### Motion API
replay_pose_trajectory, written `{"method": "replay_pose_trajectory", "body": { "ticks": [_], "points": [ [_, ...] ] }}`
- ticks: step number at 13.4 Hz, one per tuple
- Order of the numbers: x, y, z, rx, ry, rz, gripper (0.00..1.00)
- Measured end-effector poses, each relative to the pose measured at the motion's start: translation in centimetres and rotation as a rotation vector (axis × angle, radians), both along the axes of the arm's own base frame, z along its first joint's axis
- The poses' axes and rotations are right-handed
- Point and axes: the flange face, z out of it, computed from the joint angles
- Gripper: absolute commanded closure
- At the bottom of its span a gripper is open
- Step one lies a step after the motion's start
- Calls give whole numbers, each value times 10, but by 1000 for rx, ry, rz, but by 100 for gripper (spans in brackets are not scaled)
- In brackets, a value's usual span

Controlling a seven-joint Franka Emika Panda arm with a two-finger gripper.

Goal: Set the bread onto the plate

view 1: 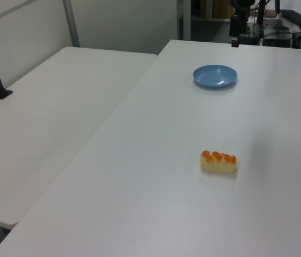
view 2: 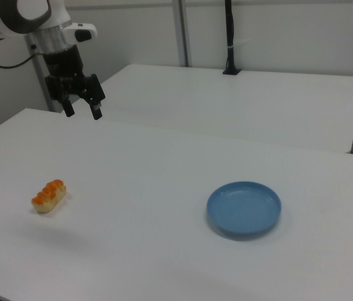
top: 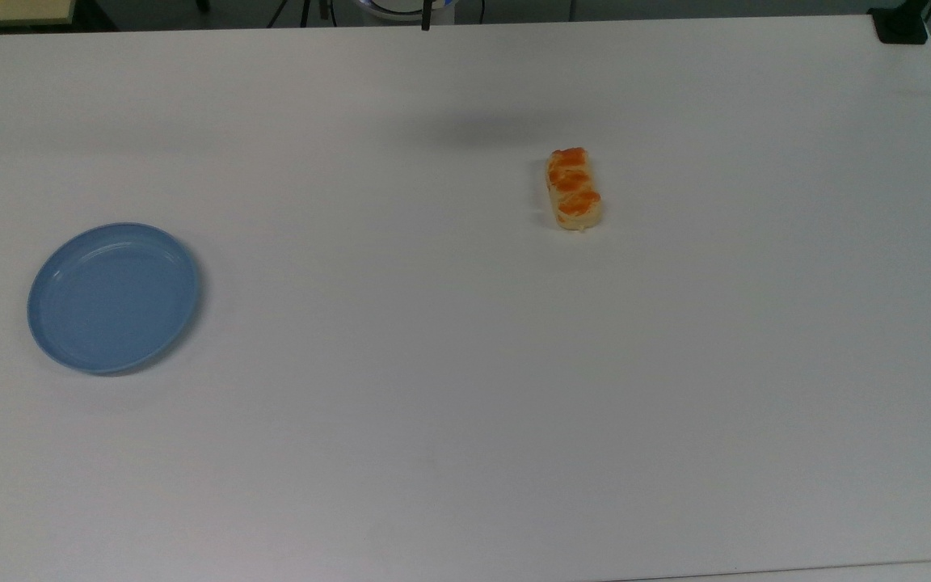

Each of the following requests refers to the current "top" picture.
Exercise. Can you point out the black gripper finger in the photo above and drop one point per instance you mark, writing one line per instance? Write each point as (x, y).
(426, 16)

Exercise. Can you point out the bread with orange topping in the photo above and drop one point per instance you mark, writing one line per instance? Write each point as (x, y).
(573, 190)

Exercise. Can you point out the blue round plate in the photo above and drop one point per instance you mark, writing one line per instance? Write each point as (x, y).
(114, 299)

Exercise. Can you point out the black tripod legs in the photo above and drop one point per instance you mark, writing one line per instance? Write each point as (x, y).
(304, 11)

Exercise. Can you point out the beige side table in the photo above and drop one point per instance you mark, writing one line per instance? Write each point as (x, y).
(5, 10)

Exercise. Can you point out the black clamp camera pole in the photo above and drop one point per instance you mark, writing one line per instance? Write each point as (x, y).
(900, 24)

